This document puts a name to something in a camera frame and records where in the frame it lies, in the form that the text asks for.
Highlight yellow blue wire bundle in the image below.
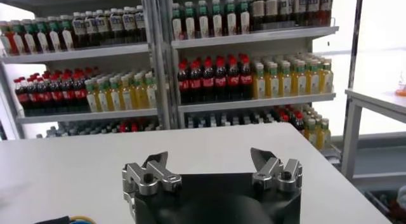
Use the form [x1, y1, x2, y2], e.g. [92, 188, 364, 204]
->
[33, 214, 98, 224]

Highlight white metal frame table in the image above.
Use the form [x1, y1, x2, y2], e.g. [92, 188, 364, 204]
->
[341, 88, 406, 190]

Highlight black slanted pole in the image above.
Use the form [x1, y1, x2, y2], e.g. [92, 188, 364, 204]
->
[346, 0, 365, 90]

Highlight small orange object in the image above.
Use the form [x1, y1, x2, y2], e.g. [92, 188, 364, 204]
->
[395, 69, 406, 98]

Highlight dark bottle white blue label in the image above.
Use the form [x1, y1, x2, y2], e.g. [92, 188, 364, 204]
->
[277, 0, 291, 25]
[72, 12, 86, 48]
[84, 11, 98, 47]
[293, 0, 307, 26]
[95, 10, 108, 46]
[306, 0, 320, 26]
[109, 8, 124, 44]
[134, 5, 147, 42]
[122, 6, 136, 44]
[318, 0, 334, 26]

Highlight red crumpled cloth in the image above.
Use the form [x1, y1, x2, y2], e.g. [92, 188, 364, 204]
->
[388, 198, 406, 221]

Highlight dark bottle tall white label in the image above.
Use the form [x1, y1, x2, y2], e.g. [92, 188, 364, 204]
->
[171, 3, 184, 41]
[237, 0, 251, 35]
[197, 0, 209, 38]
[211, 0, 223, 37]
[224, 0, 237, 36]
[183, 2, 196, 39]

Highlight brown tea bottle green label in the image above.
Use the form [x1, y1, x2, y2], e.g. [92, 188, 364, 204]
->
[21, 19, 37, 53]
[34, 18, 50, 52]
[9, 20, 25, 54]
[0, 22, 12, 55]
[60, 15, 75, 51]
[46, 17, 62, 51]

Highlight grey metal shelf rack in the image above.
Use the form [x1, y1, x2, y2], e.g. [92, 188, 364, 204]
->
[0, 0, 162, 140]
[158, 0, 340, 152]

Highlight yellow juice bottle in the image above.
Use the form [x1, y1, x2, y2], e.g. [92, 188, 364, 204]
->
[304, 117, 318, 147]
[266, 63, 280, 98]
[279, 62, 292, 97]
[145, 72, 158, 109]
[96, 79, 110, 112]
[306, 60, 320, 95]
[133, 74, 147, 109]
[252, 63, 267, 99]
[320, 58, 334, 94]
[120, 76, 134, 110]
[85, 81, 99, 112]
[108, 77, 122, 111]
[317, 117, 332, 150]
[293, 60, 307, 96]

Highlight dark storage bin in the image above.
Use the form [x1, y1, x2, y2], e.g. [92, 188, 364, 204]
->
[363, 185, 406, 224]

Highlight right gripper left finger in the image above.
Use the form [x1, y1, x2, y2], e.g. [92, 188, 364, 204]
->
[121, 150, 183, 197]

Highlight dark bottle beige label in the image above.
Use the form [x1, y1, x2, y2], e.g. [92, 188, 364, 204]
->
[252, 0, 266, 31]
[265, 0, 278, 25]

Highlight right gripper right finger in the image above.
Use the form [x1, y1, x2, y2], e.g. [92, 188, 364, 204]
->
[249, 147, 304, 194]

